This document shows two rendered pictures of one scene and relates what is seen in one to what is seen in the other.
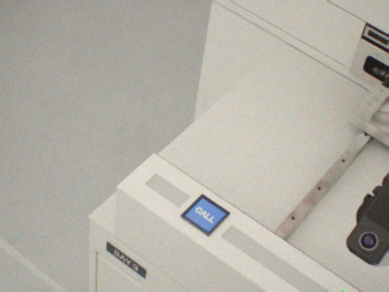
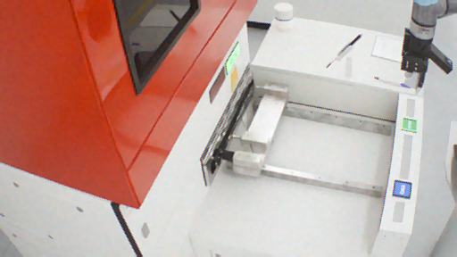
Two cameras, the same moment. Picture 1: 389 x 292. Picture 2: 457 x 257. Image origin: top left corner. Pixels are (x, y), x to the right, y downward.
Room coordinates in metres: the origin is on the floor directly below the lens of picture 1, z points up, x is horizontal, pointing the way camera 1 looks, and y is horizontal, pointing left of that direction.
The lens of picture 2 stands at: (1.25, 0.63, 1.98)
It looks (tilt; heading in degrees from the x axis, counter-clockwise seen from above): 45 degrees down; 265
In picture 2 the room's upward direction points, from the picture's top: 7 degrees counter-clockwise
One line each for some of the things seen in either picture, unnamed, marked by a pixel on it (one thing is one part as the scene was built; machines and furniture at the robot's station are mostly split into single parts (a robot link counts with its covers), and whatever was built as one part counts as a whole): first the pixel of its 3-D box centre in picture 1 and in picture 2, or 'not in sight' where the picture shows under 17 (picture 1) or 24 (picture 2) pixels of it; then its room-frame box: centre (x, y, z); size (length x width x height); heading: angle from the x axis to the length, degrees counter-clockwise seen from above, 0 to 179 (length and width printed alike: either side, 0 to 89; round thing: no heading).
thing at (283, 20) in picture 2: not in sight; (284, 16); (0.85, -0.87, 1.01); 0.07 x 0.07 x 0.10
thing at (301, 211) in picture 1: (329, 179); (305, 178); (0.96, -0.25, 0.84); 0.50 x 0.02 x 0.03; 150
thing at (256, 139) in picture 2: not in sight; (255, 140); (1.08, -0.39, 0.89); 0.08 x 0.03 x 0.03; 150
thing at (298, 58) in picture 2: not in sight; (344, 65); (0.67, -0.67, 0.89); 0.62 x 0.35 x 0.14; 150
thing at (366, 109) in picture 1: (373, 102); (247, 159); (1.12, -0.32, 0.89); 0.08 x 0.03 x 0.03; 150
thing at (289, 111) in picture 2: not in sight; (323, 118); (0.82, -0.48, 0.84); 0.50 x 0.02 x 0.03; 150
